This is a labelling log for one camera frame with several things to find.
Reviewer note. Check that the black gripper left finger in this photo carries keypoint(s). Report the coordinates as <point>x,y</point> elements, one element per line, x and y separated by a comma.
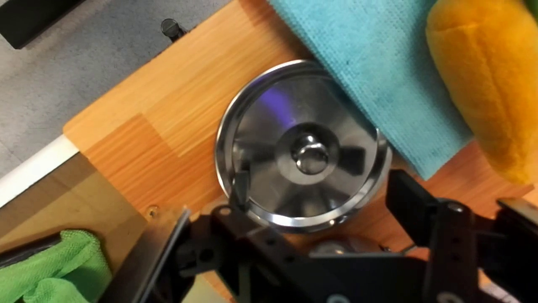
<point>241,187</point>

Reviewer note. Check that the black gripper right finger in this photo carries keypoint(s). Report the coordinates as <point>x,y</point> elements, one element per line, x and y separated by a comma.
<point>412,204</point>

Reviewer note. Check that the round steel pot lid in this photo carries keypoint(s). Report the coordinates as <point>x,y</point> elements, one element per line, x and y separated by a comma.
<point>279,118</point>

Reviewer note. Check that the teal cloth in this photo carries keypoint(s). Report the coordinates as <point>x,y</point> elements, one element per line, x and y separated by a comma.
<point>380,68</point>

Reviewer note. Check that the green cloth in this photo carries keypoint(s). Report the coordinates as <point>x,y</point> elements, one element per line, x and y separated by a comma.
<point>61,270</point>

